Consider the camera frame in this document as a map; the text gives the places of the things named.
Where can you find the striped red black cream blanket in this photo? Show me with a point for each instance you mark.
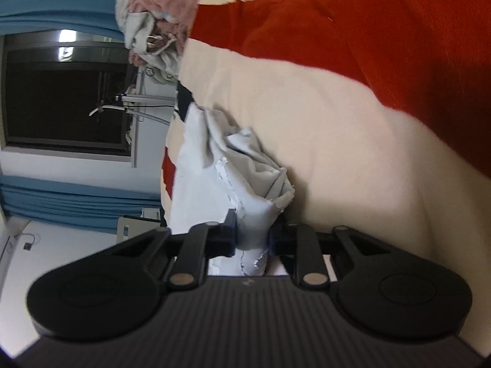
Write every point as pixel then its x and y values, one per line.
pixel 326 122

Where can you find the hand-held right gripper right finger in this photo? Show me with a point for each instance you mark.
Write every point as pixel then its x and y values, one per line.
pixel 274 242

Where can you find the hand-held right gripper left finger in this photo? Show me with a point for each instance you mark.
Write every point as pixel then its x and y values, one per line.
pixel 227 237

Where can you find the wall socket with plug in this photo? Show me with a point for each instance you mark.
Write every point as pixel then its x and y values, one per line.
pixel 27 245

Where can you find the white frayed cloth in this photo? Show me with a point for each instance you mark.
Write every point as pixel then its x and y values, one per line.
pixel 139 27

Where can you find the metal tripod stand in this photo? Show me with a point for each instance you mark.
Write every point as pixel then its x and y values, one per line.
pixel 134 99

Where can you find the white box appliance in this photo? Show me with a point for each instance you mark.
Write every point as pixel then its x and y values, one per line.
pixel 128 227

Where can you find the white garment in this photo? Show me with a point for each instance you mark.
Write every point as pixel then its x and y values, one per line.
pixel 249 168

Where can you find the dark window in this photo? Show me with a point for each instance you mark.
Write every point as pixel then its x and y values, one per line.
pixel 57 103

